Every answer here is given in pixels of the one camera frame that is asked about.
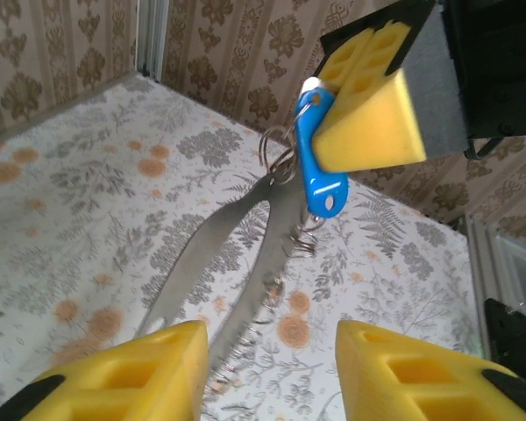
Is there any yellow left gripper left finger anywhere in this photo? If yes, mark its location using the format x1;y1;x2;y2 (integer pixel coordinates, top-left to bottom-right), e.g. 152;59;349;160
0;318;210;421

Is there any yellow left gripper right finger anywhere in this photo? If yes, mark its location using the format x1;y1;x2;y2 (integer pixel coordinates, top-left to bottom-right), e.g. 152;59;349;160
334;318;526;421

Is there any blue plastic key tag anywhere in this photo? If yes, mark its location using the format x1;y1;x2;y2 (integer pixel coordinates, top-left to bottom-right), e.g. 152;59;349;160
294;76;350;218

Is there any metal band with key rings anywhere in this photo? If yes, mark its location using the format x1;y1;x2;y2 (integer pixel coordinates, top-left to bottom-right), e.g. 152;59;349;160
135;125;328;396

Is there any aluminium right corner post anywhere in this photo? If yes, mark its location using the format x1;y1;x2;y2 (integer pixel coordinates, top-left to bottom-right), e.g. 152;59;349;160
133;0;170;83

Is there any thin black cable loop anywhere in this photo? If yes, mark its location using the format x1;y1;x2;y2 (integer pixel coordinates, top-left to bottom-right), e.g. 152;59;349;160
463;136;506;161

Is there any aluminium frame cross rail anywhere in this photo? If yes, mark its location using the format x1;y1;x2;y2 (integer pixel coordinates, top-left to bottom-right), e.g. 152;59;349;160
464;213;526;317

